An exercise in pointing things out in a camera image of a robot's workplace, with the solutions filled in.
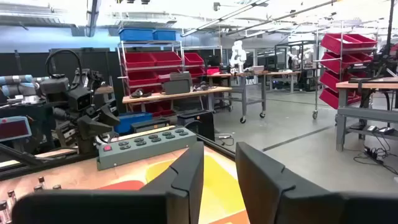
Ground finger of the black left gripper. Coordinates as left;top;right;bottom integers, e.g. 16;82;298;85
77;114;113;139
98;104;121;127

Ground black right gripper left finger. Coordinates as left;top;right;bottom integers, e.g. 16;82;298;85
11;141;205;224

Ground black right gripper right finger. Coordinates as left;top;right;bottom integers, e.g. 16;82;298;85
235;142;398;224

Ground blue plastic tote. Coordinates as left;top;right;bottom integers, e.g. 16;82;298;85
114;111;154;135

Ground dark grey case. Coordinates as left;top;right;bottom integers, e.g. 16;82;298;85
130;119;171;134

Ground grey-green power strip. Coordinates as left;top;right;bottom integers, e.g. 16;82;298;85
96;126;198;171

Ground metal shelving rack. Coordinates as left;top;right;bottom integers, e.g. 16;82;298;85
116;39;224;113

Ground yellow plastic bin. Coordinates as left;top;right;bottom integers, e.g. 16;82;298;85
144;154;247;224

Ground wooden top workbench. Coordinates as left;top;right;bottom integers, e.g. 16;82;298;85
267;70;301;94
122;86;233;113

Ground blue plastic storage bin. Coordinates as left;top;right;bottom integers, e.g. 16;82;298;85
152;29;177;42
118;27;155;42

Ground black cabinet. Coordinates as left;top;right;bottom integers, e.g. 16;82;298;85
176;110;216;141

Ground rolling metal bin rack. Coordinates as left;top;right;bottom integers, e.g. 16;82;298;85
312;20;379;121

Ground rolling grey workbench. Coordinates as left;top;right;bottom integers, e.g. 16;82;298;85
207;70;269;124

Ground grey steel workbench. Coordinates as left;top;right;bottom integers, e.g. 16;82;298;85
335;77;398;152

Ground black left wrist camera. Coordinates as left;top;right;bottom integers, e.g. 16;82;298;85
67;86;93;112

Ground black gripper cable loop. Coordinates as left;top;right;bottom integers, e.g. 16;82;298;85
45;49;83;79

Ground black floor cables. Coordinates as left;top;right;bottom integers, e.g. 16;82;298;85
353;132;398;175

